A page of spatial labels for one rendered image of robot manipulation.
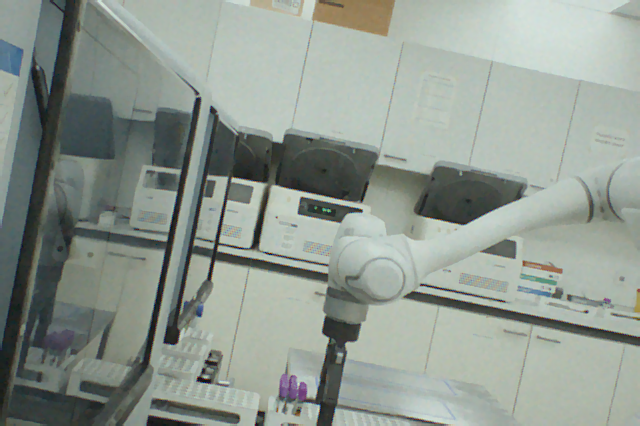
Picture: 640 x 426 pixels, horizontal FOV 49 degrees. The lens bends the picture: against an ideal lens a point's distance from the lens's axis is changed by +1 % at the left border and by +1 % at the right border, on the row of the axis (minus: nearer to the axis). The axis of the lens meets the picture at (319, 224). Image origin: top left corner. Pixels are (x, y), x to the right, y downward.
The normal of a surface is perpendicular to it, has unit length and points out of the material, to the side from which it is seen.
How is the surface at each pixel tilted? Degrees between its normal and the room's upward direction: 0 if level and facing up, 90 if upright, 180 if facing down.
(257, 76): 90
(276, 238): 90
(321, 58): 90
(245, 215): 90
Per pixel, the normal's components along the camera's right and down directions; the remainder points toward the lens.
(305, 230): 0.06, 0.07
